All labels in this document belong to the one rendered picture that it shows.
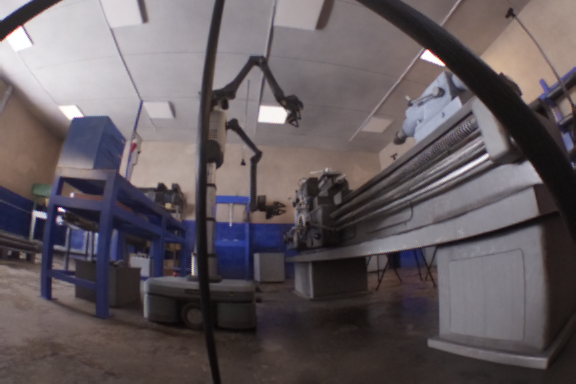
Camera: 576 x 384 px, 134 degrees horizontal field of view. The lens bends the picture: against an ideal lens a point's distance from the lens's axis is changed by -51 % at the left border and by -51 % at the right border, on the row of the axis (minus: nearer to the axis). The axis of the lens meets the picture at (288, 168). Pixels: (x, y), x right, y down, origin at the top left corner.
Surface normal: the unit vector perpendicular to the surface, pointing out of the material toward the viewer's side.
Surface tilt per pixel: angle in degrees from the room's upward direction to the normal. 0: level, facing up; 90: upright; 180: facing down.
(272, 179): 90
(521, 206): 90
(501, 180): 90
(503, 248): 90
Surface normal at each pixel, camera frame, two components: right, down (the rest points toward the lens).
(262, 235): 0.18, -0.37
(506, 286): -0.98, -0.04
